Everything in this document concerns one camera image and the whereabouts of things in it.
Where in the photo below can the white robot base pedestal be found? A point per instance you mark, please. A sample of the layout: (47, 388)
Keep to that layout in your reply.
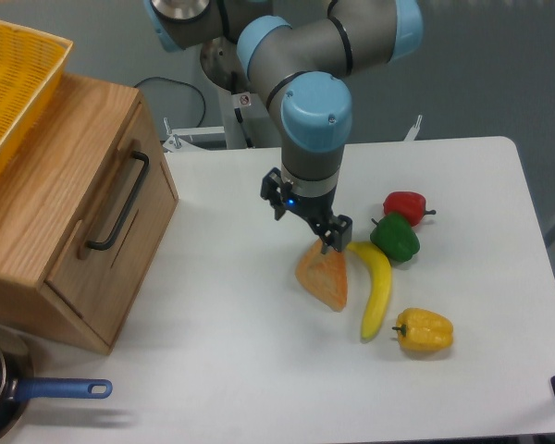
(244, 118)

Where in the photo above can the orange bread slice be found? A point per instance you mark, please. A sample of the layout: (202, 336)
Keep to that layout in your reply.
(324, 276)

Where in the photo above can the blue handled frying pan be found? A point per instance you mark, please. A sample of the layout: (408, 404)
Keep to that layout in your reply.
(19, 384)

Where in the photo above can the white table frame bracket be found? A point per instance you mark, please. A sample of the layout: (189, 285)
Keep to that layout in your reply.
(193, 139)

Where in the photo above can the green bell pepper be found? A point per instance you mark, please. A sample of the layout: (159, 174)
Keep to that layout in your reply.
(394, 236)

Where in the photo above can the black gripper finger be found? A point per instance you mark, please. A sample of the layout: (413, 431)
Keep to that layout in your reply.
(334, 232)
(277, 192)

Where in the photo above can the red bell pepper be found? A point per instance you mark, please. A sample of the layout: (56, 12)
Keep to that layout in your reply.
(409, 204)

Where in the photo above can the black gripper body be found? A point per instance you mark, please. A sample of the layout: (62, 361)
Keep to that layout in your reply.
(315, 211)

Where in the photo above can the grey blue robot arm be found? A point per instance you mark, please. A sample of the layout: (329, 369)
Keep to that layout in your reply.
(299, 74)

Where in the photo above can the yellow bell pepper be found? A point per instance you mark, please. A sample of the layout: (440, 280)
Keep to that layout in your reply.
(420, 330)

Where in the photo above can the wooden top drawer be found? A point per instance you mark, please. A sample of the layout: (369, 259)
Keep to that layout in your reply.
(110, 250)

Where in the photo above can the yellow banana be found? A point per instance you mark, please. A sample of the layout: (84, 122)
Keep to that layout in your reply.
(380, 271)

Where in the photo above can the wooden drawer cabinet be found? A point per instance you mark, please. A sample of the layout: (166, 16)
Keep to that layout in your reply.
(44, 194)

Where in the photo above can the yellow plastic basket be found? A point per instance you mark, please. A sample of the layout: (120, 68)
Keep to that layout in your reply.
(31, 66)

